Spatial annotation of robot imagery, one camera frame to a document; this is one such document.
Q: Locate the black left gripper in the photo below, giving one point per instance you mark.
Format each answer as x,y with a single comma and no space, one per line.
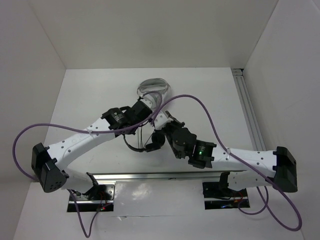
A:
127,107

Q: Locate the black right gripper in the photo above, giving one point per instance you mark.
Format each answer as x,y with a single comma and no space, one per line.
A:
173,122

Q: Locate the black wired headphones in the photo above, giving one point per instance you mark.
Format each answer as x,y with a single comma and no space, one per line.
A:
155,141

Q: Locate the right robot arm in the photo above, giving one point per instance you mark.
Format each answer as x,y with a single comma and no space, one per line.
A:
239,168

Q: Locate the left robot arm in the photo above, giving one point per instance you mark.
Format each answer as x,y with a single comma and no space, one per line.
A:
50,163

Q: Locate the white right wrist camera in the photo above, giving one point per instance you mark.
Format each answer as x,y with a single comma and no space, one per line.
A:
161,120

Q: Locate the aluminium front rail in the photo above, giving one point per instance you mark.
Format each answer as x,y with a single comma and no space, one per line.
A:
150,176

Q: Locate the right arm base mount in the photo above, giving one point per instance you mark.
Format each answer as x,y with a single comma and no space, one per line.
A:
217,197

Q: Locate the aluminium side rail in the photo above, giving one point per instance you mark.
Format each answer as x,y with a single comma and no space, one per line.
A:
248,110

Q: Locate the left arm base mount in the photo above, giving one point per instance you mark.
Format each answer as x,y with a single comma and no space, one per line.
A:
89,195

